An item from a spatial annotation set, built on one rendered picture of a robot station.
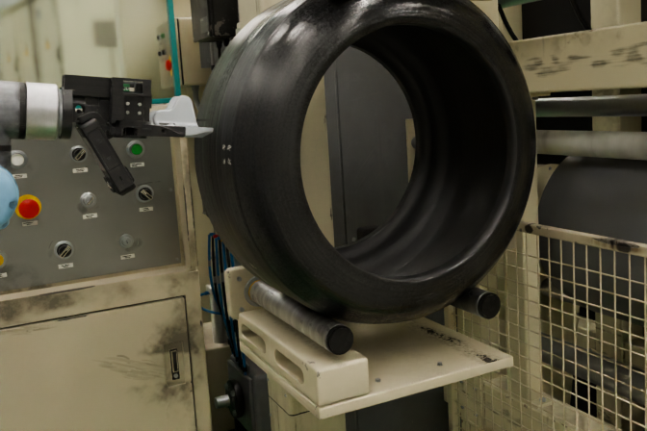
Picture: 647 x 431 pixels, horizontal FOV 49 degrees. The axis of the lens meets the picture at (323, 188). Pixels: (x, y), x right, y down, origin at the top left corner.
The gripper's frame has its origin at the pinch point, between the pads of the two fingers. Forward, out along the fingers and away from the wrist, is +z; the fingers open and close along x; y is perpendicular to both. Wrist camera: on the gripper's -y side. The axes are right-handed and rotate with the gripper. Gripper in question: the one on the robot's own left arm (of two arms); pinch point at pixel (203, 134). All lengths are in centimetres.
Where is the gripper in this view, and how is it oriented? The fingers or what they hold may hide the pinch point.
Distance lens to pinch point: 105.9
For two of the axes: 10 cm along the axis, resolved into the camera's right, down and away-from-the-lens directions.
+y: 0.5, -10.0, -0.7
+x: -4.4, -0.9, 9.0
